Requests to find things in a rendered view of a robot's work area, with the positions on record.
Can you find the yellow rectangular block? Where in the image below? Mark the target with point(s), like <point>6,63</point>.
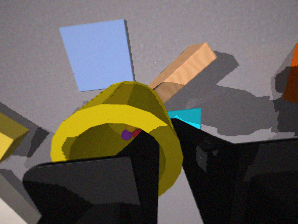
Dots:
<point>11,134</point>

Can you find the white rectangular block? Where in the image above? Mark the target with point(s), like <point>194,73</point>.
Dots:
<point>14,209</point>

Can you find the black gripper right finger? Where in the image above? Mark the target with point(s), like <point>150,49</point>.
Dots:
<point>219,172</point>

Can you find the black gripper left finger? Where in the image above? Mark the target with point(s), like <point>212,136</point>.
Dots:
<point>131,176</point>

